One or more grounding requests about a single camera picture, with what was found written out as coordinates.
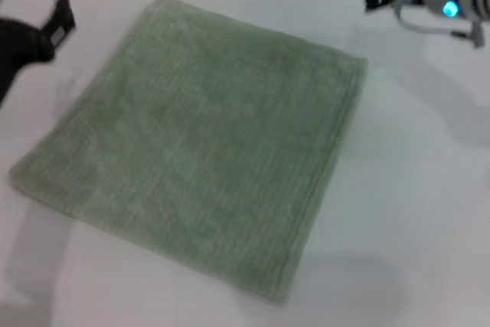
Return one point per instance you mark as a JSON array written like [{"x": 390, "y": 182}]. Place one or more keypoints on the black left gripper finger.
[{"x": 61, "y": 20}]

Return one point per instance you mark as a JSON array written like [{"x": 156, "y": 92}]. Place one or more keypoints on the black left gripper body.
[{"x": 19, "y": 47}]

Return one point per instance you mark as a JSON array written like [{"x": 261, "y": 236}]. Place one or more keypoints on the pale green terry towel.
[{"x": 199, "y": 143}]

